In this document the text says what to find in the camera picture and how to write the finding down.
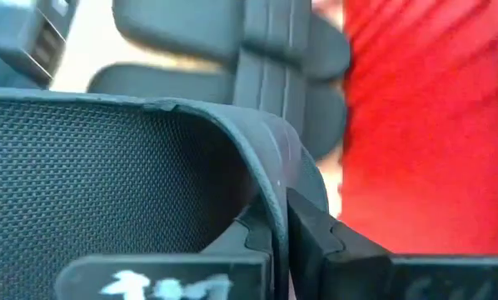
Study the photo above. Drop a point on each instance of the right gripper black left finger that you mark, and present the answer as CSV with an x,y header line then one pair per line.
x,y
170,279

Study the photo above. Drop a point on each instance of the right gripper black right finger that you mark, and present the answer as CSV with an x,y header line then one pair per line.
x,y
357,275

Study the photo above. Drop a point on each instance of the large red plastic bin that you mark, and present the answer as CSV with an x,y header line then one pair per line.
x,y
419,125

